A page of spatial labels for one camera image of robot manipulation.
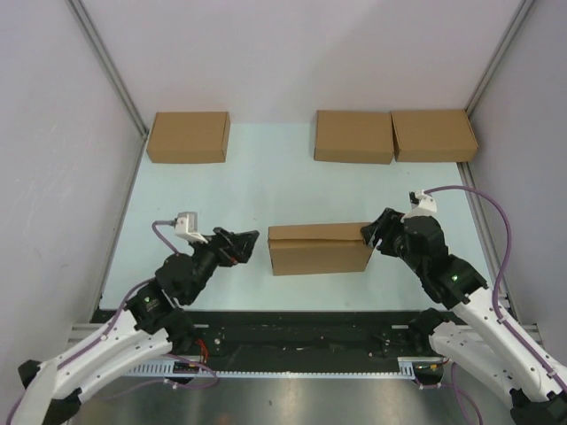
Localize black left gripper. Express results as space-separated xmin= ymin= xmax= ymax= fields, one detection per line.
xmin=184 ymin=227 xmax=260 ymax=303

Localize cardboard box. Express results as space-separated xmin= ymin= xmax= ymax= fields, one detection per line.
xmin=314 ymin=110 xmax=394 ymax=165
xmin=391 ymin=109 xmax=478 ymax=163
xmin=268 ymin=222 xmax=372 ymax=276
xmin=146 ymin=112 xmax=231 ymax=165

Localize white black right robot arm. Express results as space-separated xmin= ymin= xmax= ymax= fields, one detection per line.
xmin=361 ymin=208 xmax=566 ymax=424

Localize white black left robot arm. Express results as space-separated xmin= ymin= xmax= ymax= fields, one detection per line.
xmin=6 ymin=221 xmax=260 ymax=424

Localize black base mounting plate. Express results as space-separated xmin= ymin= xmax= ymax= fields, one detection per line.
xmin=90 ymin=309 xmax=464 ymax=368

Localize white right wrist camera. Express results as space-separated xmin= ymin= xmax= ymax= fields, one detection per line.
xmin=401 ymin=190 xmax=438 ymax=221

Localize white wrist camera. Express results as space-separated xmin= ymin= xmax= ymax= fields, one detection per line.
xmin=401 ymin=190 xmax=438 ymax=221
xmin=174 ymin=212 xmax=208 ymax=243

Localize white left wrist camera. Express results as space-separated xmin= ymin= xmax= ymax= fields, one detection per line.
xmin=174 ymin=212 xmax=208 ymax=243

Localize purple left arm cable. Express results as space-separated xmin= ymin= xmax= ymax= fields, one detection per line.
xmin=6 ymin=219 xmax=221 ymax=425

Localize white slotted cable duct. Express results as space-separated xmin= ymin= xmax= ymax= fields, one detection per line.
xmin=125 ymin=358 xmax=445 ymax=380

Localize aluminium corner post right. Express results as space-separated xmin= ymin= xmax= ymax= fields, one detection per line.
xmin=465 ymin=0 xmax=536 ymax=118

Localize aluminium corner post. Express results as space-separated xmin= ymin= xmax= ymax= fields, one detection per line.
xmin=465 ymin=0 xmax=536 ymax=118
xmin=65 ymin=0 xmax=149 ymax=138

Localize aluminium corner post left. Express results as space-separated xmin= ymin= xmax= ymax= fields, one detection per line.
xmin=65 ymin=0 xmax=149 ymax=138

